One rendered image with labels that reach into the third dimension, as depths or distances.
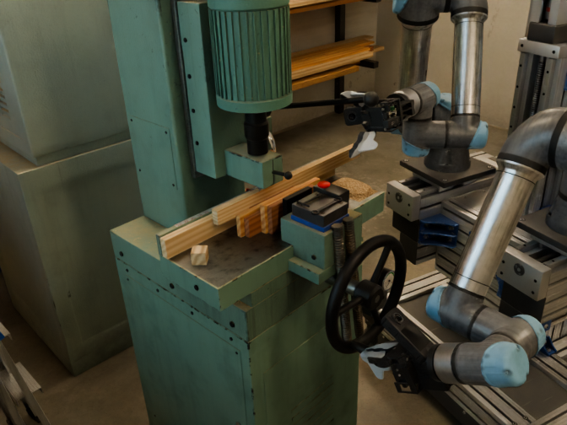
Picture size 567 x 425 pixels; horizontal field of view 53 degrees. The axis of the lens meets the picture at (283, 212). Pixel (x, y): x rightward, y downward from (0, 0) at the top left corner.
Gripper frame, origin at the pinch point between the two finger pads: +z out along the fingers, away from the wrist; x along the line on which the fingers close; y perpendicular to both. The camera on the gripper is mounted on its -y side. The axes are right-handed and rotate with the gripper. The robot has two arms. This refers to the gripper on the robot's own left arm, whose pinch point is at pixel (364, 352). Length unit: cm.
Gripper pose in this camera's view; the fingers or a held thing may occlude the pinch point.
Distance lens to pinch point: 128.0
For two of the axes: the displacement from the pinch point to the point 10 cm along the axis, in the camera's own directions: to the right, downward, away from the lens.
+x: 6.9, -3.6, 6.2
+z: -6.1, 1.8, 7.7
